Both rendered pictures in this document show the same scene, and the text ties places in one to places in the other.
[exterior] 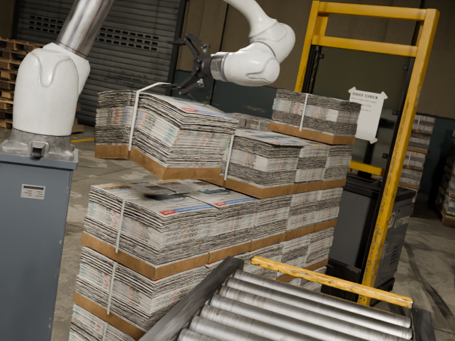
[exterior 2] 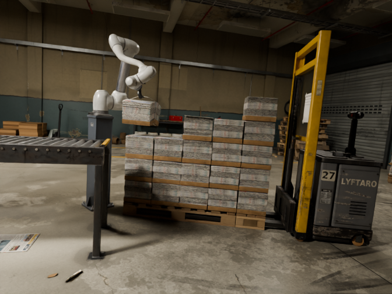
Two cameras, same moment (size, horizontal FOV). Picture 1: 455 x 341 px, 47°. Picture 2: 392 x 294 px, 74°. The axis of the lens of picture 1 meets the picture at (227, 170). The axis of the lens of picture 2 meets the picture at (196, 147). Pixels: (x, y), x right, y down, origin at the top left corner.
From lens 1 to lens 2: 2.62 m
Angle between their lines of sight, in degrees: 60
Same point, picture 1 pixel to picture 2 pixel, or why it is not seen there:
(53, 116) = (95, 105)
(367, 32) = not seen: outside the picture
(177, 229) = (133, 142)
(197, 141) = (133, 111)
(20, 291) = not seen: hidden behind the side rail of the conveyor
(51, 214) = (94, 130)
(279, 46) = (140, 73)
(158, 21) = (382, 95)
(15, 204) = (90, 128)
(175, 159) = (126, 116)
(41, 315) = not seen: hidden behind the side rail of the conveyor
